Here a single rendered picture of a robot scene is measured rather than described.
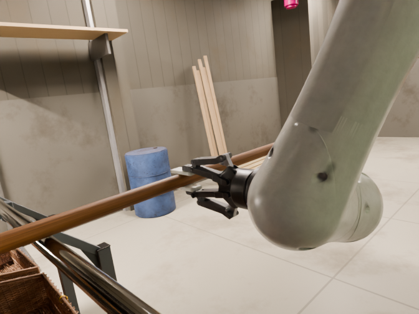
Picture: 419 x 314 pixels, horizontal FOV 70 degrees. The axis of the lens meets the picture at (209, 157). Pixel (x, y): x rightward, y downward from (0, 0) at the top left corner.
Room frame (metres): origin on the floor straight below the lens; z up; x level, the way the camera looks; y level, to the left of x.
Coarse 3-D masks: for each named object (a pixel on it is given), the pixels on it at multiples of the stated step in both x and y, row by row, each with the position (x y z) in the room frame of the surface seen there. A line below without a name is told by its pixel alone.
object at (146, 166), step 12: (132, 156) 3.53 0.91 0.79; (144, 156) 3.50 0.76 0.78; (156, 156) 3.54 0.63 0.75; (132, 168) 3.55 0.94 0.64; (144, 168) 3.50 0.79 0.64; (156, 168) 3.53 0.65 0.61; (168, 168) 3.69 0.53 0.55; (132, 180) 3.57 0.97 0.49; (144, 180) 3.50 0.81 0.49; (156, 180) 3.52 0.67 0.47; (168, 192) 3.60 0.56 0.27; (144, 204) 3.51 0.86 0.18; (156, 204) 3.50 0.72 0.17; (168, 204) 3.59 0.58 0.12; (144, 216) 3.52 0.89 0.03; (156, 216) 3.50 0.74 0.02
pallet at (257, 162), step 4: (264, 156) 5.66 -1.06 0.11; (256, 160) 5.43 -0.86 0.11; (260, 160) 5.44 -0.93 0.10; (244, 164) 5.20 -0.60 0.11; (248, 164) 5.19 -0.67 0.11; (252, 164) 5.13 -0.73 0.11; (256, 164) 5.09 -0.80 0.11; (260, 164) 5.13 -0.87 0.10; (248, 168) 4.90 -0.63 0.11; (252, 168) 4.87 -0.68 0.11
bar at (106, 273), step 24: (0, 216) 0.70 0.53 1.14; (24, 216) 0.59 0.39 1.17; (48, 216) 1.23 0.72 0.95; (48, 240) 0.44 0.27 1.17; (72, 240) 0.81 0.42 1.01; (72, 264) 0.36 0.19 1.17; (96, 264) 0.85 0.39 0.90; (72, 288) 1.22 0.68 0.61; (96, 288) 0.30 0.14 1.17; (120, 288) 0.29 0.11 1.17; (120, 312) 0.26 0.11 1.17; (144, 312) 0.25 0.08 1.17
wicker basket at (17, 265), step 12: (12, 252) 1.52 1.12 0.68; (24, 252) 1.39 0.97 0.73; (0, 264) 1.56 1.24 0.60; (12, 264) 1.56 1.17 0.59; (24, 264) 1.37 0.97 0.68; (36, 264) 1.26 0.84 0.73; (0, 276) 1.12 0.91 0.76; (12, 276) 1.16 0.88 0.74; (24, 276) 1.18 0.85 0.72; (24, 288) 1.18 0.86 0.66
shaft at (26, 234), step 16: (272, 144) 0.90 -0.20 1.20; (240, 160) 0.78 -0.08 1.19; (176, 176) 0.64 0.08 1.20; (192, 176) 0.66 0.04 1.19; (128, 192) 0.56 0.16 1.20; (144, 192) 0.57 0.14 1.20; (160, 192) 0.60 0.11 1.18; (80, 208) 0.49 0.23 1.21; (96, 208) 0.50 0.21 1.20; (112, 208) 0.52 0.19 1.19; (32, 224) 0.44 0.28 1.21; (48, 224) 0.45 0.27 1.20; (64, 224) 0.46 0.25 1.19; (80, 224) 0.49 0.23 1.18; (0, 240) 0.41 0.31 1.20; (16, 240) 0.42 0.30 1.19; (32, 240) 0.43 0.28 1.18
